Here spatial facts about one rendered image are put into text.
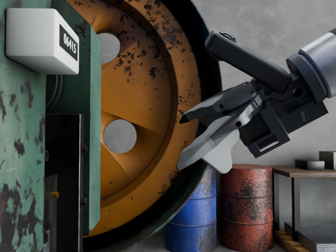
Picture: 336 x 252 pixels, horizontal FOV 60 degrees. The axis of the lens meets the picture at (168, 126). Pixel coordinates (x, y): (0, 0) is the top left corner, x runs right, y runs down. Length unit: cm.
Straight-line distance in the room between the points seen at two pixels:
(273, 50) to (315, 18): 71
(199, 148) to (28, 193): 19
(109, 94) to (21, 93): 52
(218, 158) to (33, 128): 22
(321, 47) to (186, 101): 42
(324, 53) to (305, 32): 399
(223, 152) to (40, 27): 25
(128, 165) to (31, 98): 51
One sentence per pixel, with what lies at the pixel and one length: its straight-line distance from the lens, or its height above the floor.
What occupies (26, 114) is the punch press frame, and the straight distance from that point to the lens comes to 30.
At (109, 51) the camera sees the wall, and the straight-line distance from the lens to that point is 392.
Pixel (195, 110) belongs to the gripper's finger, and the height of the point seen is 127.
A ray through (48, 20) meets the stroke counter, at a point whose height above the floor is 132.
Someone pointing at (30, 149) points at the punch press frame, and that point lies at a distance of 31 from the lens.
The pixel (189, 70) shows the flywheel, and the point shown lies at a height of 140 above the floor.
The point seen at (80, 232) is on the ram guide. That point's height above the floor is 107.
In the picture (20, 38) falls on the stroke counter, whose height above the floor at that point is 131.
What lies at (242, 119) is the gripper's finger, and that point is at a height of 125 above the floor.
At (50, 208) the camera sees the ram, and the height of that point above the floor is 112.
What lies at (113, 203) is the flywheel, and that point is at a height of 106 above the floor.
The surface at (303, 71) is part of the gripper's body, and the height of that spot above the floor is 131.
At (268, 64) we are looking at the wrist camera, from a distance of 39.
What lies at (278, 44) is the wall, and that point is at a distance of 420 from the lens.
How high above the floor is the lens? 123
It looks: 2 degrees up
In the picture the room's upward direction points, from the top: straight up
